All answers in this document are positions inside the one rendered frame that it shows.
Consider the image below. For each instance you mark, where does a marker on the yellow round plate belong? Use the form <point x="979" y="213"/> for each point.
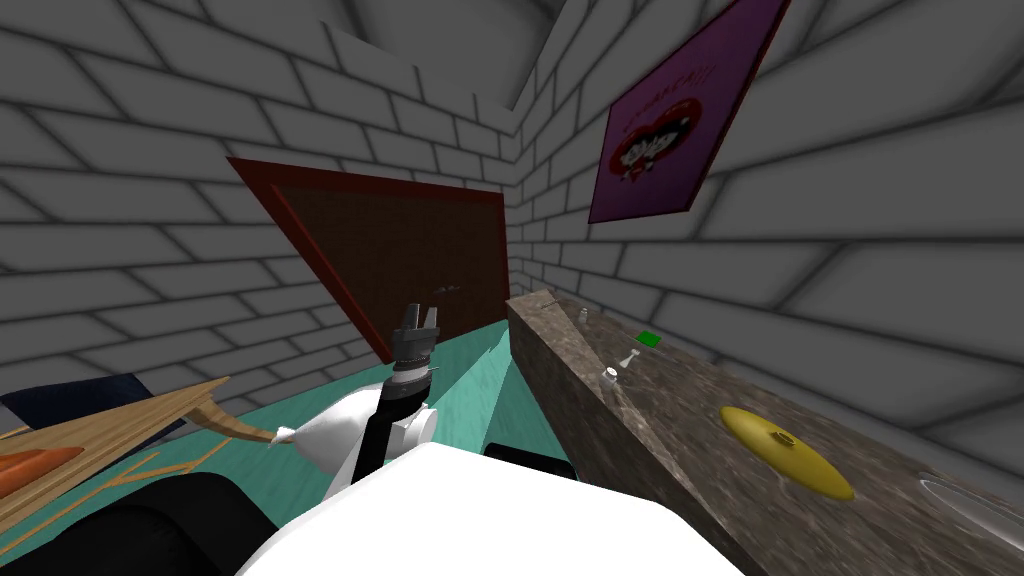
<point x="788" y="454"/>

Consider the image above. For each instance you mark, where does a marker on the dark blue chair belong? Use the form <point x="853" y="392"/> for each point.
<point x="72" y="396"/>

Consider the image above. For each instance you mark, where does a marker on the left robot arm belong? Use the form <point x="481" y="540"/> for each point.
<point x="364" y="432"/>

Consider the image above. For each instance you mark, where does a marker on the green sponge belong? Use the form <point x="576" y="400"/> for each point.
<point x="649" y="339"/>

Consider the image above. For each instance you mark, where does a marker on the small grey shaker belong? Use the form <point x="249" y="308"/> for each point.
<point x="583" y="317"/>

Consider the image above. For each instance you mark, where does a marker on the steel sink basin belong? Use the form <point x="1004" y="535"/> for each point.
<point x="972" y="508"/>

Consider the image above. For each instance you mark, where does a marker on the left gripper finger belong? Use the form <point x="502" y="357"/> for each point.
<point x="413" y="318"/>
<point x="431" y="320"/>

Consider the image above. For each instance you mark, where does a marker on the small white shaker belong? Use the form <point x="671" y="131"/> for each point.
<point x="610" y="376"/>

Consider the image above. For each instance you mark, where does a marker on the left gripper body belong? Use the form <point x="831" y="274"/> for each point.
<point x="414" y="346"/>

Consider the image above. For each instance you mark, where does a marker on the light wooden table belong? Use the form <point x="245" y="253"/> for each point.
<point x="112" y="436"/>

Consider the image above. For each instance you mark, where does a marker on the purple picture with red heart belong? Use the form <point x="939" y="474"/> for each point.
<point x="672" y="120"/>

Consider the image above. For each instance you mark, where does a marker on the dark red door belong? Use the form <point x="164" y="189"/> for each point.
<point x="400" y="240"/>

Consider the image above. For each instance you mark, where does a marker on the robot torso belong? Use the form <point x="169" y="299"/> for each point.
<point x="496" y="520"/>

